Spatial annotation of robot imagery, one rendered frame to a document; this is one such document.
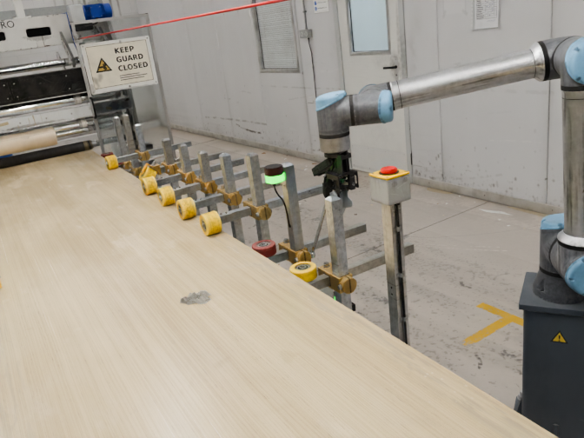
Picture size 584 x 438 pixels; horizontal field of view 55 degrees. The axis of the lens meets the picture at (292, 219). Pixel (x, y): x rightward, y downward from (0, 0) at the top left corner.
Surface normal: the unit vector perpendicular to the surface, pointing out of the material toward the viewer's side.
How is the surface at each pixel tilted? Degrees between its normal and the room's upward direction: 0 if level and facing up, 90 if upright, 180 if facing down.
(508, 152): 90
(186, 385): 0
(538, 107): 90
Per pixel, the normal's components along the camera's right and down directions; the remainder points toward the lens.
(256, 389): -0.12, -0.94
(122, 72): 0.50, 0.23
